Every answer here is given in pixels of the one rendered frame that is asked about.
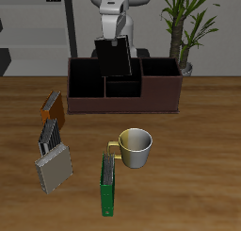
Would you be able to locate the dark grey book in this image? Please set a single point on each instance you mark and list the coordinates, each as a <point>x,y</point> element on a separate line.
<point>50,137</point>

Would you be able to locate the dark grey block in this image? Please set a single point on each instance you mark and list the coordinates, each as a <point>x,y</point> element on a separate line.
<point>4,62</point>

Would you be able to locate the green book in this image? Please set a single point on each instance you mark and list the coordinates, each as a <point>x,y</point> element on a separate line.
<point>107,190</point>

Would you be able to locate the dark vertical post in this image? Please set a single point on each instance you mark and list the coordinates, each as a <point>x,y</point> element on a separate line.
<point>70,21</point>

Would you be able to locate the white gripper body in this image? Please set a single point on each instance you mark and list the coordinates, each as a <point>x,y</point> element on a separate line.
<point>109,25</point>

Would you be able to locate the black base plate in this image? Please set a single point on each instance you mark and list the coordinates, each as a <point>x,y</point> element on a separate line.
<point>143,52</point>

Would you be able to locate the green pot plant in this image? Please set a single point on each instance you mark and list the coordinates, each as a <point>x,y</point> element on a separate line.
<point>177,36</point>

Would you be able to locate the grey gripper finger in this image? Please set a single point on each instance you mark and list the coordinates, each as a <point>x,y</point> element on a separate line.
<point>115,42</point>

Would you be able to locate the orange book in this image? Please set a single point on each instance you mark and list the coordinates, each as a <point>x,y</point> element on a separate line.
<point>55,110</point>

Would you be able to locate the dark brown desk caddy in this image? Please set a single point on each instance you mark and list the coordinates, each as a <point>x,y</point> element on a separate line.
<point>157,93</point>

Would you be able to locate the black book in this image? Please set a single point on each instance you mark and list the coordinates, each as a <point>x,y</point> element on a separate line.
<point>113,58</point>

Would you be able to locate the light grey book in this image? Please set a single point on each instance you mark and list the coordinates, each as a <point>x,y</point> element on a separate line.
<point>55,170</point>

